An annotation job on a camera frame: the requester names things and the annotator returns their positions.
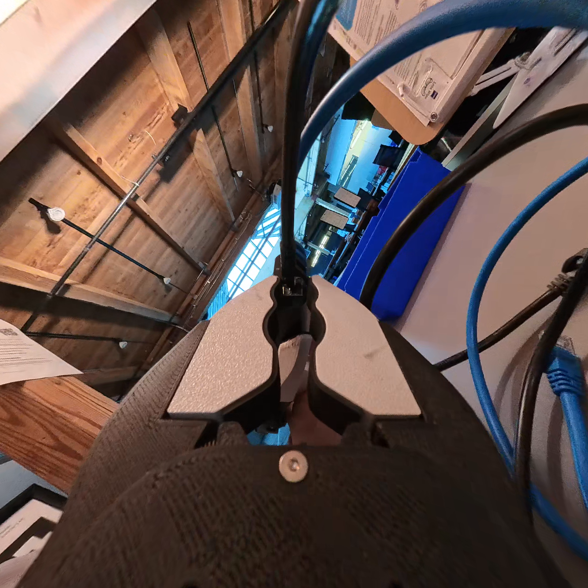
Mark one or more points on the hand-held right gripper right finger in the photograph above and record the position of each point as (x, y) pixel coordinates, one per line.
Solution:
(363, 363)

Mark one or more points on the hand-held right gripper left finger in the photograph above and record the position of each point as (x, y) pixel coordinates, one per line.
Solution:
(229, 363)

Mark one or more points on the black ethernet splitter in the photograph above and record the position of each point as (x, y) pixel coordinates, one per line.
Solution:
(294, 312)

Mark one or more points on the large window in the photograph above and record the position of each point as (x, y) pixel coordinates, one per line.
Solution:
(252, 257)

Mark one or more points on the blue storage bin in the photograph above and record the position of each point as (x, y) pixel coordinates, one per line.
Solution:
(404, 239)

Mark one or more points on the white printed paper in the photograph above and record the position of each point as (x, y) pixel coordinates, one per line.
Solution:
(27, 353)

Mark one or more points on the printed instruction board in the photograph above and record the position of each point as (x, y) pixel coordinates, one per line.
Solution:
(404, 46)

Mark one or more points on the white printed sheet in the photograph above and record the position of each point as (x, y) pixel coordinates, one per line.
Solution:
(546, 69)

